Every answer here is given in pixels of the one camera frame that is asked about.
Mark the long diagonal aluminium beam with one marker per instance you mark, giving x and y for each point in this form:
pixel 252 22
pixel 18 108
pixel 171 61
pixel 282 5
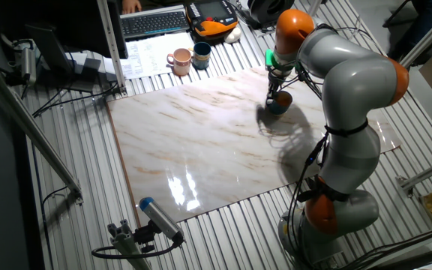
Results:
pixel 32 131

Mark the slanted aluminium frame beam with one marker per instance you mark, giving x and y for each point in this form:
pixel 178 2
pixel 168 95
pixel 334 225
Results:
pixel 429 35

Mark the black monitor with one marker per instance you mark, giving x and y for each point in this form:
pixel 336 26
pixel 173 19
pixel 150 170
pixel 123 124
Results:
pixel 69 26

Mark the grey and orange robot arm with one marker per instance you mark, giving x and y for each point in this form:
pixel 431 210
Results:
pixel 358 82

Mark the orange and black teach pendant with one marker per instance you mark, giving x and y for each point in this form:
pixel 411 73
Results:
pixel 216 28

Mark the black camera clamp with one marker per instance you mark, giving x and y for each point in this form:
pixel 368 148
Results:
pixel 144 236

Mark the black keyboard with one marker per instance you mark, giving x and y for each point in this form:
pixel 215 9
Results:
pixel 152 23

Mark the teal mug with yellow band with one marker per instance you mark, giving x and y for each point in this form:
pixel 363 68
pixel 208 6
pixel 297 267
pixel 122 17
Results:
pixel 201 60

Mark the teal cup with orange inside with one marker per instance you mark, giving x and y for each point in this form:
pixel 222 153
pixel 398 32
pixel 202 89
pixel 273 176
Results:
pixel 282 107

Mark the white egg-shaped object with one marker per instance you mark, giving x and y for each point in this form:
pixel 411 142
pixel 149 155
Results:
pixel 233 35

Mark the person's bare hand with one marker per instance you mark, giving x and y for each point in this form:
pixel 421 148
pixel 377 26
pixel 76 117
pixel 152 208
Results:
pixel 131 6

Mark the upright aluminium frame post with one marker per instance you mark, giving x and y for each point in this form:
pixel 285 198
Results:
pixel 111 45

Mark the black monitor stand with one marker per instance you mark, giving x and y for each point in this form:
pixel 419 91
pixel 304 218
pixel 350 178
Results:
pixel 51 48

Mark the white printed paper sheet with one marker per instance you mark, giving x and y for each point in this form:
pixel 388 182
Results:
pixel 148 56

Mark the silver camera with blue end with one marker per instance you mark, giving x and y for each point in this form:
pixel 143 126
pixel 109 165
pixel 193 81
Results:
pixel 159 217

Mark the pink mug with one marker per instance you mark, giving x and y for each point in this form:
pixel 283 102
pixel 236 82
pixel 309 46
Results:
pixel 182 65

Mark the short aluminium floor beam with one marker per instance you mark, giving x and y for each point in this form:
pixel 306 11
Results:
pixel 426 174

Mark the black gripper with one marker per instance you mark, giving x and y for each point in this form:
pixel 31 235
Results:
pixel 278 78

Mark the silver camera on bracket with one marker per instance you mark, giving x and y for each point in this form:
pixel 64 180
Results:
pixel 28 63

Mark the black round device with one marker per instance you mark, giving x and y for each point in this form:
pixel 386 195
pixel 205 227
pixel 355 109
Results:
pixel 268 11

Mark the marble pattern board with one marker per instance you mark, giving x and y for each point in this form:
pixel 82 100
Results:
pixel 201 150

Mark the dark clothed person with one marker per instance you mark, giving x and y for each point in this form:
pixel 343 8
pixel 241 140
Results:
pixel 422 15

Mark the aluminium profile camera mount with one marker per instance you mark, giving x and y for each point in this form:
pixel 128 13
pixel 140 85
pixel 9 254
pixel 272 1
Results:
pixel 126 243

